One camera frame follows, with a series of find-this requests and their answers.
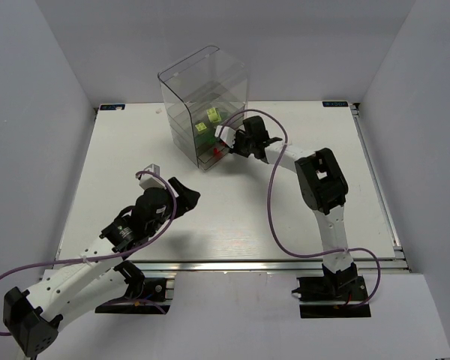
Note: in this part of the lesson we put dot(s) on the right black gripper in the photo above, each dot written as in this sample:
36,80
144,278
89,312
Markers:
241,140

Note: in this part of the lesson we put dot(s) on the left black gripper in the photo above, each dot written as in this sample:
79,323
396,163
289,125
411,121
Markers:
176,194

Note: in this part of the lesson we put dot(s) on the red cone lego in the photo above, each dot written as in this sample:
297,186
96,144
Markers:
216,151

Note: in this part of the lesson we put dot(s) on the yellow lego brick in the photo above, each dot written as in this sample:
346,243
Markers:
214,115
201,128

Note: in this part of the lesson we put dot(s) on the grey drawer trays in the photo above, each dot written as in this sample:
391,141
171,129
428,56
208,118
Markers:
193,127

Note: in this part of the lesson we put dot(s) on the clear acrylic cover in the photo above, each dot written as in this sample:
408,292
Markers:
204,75

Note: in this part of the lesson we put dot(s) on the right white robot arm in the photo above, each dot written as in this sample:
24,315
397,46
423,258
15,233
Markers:
322,185

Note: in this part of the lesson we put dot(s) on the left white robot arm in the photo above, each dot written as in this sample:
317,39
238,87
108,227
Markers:
36,315

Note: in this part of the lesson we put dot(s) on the right blue label sticker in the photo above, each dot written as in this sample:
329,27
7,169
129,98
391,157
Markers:
337,103

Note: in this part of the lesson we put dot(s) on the blue label sticker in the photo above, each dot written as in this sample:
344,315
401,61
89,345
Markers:
111,107
337,103

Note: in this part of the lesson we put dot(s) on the left blue label sticker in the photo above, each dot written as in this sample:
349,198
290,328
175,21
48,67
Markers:
111,107

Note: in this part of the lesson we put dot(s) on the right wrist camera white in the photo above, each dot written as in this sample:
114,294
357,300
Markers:
230,138

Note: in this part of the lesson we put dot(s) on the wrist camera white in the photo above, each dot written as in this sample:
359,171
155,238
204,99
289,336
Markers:
230,138
149,177

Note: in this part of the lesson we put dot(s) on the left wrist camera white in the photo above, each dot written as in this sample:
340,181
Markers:
149,177

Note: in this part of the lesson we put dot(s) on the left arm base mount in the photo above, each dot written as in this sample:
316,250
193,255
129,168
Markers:
143,295

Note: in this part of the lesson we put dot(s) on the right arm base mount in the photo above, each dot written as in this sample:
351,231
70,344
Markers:
319,298

